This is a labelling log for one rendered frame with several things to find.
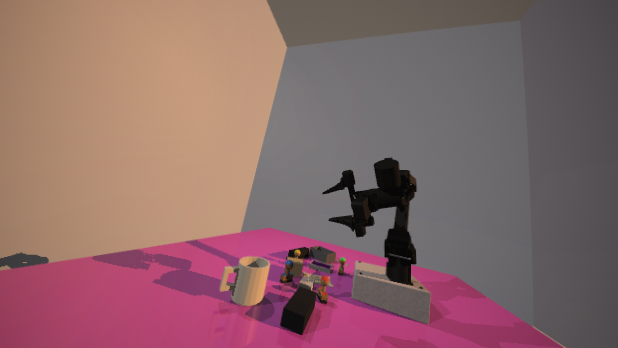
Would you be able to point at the beige mug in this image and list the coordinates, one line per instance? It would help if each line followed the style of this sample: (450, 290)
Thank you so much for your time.
(250, 281)

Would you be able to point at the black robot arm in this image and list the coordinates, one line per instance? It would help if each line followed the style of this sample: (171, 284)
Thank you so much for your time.
(396, 189)

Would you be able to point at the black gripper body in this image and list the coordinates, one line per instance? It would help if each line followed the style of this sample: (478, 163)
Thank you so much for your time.
(349, 181)

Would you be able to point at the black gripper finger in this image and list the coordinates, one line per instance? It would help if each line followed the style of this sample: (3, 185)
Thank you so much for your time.
(337, 187)
(345, 220)

